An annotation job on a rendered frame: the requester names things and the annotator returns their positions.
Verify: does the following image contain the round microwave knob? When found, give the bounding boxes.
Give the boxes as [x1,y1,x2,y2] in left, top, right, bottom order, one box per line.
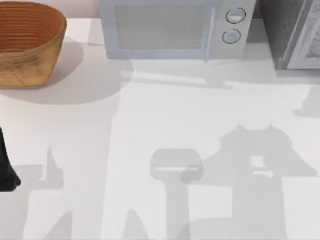
[225,7,247,25]
[221,28,242,45]

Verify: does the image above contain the pale microwave oven door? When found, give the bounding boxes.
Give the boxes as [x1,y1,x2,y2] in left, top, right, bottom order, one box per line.
[98,0,216,63]

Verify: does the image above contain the brown wicker basket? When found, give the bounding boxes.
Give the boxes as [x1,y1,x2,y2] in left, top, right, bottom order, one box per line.
[0,1,68,89]

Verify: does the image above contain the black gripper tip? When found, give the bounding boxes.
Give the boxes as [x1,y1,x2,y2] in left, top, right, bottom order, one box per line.
[0,127,22,193]

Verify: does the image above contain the pale microwave oven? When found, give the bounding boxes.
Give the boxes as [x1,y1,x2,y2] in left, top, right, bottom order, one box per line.
[97,0,257,63]

